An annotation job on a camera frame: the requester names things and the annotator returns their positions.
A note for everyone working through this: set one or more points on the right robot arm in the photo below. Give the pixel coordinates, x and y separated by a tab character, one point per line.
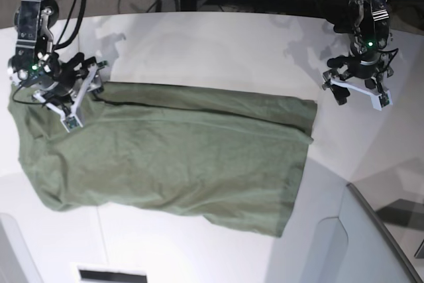
36	64

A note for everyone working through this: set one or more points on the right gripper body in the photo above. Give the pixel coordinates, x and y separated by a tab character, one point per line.
63	82

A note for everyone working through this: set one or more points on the green t-shirt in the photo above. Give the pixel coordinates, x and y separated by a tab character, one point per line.
234	158

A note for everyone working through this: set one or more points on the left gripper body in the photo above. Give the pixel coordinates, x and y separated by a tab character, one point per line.
371	72

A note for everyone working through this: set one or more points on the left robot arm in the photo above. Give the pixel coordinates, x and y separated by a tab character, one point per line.
368	28

